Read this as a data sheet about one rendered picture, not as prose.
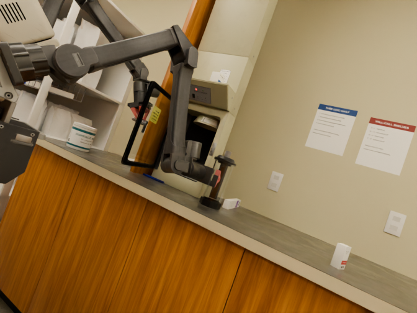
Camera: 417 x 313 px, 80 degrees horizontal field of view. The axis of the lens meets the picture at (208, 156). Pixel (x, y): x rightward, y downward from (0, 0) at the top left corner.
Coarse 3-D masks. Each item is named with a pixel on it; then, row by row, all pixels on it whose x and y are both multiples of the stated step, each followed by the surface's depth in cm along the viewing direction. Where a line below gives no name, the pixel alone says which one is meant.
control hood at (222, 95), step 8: (192, 80) 126; (200, 80) 124; (208, 80) 122; (216, 88) 121; (224, 88) 119; (216, 96) 124; (224, 96) 121; (232, 96) 125; (208, 104) 129; (216, 104) 127; (224, 104) 124
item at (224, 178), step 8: (216, 160) 114; (216, 168) 113; (224, 168) 112; (232, 168) 114; (224, 176) 112; (224, 184) 112; (208, 192) 112; (216, 192) 111; (224, 192) 114; (216, 200) 112
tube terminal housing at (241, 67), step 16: (208, 64) 137; (224, 64) 133; (240, 64) 129; (240, 80) 128; (240, 96) 134; (192, 112) 144; (208, 112) 132; (224, 112) 128; (224, 128) 128; (224, 144) 134; (208, 160) 127; (160, 176) 137; (176, 176) 133; (192, 192) 128
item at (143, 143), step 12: (156, 96) 117; (156, 108) 120; (168, 108) 131; (156, 120) 124; (132, 132) 109; (144, 132) 117; (156, 132) 128; (144, 144) 120; (156, 144) 132; (132, 156) 115; (144, 156) 124
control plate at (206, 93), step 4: (192, 84) 128; (192, 88) 129; (200, 88) 126; (204, 88) 125; (208, 88) 124; (192, 92) 130; (196, 92) 129; (200, 92) 128; (204, 92) 126; (208, 92) 125; (196, 96) 131; (200, 96) 129; (204, 96) 128; (208, 96) 126; (196, 100) 132; (200, 100) 130; (204, 100) 129; (208, 100) 128
